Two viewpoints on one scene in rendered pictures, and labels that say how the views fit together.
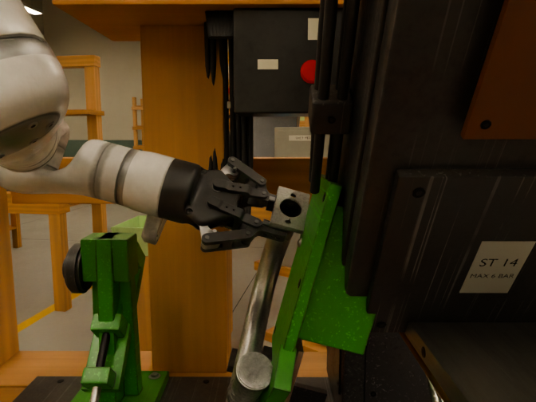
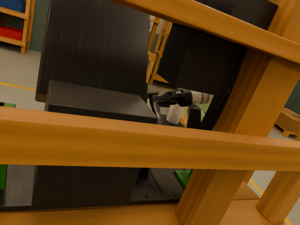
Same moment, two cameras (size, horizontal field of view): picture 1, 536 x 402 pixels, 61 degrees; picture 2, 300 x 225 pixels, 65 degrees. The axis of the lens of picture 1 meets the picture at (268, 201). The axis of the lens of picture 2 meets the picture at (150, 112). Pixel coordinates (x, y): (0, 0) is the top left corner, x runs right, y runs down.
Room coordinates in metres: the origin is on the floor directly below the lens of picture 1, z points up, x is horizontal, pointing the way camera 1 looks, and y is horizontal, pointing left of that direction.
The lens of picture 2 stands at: (1.32, -0.44, 1.48)
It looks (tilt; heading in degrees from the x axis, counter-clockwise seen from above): 20 degrees down; 151
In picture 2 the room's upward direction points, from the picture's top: 18 degrees clockwise
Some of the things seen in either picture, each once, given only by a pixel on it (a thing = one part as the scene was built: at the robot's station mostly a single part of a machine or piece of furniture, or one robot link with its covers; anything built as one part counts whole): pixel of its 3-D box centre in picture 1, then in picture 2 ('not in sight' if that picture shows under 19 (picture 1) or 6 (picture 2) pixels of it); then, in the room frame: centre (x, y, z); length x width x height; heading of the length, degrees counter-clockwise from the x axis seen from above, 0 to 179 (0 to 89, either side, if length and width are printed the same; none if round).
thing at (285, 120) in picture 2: not in sight; (285, 121); (-2.39, 5.51, 0.22); 1.20 x 0.81 x 0.44; 166
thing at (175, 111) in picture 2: not in sight; (176, 110); (0.03, 0.46, 0.99); 0.09 x 0.09 x 0.17; 85
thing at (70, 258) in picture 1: (77, 267); not in sight; (0.67, 0.29, 1.12); 0.07 x 0.03 x 0.08; 0
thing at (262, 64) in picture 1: (289, 67); (197, 60); (0.75, -0.03, 1.42); 0.17 x 0.12 x 0.15; 90
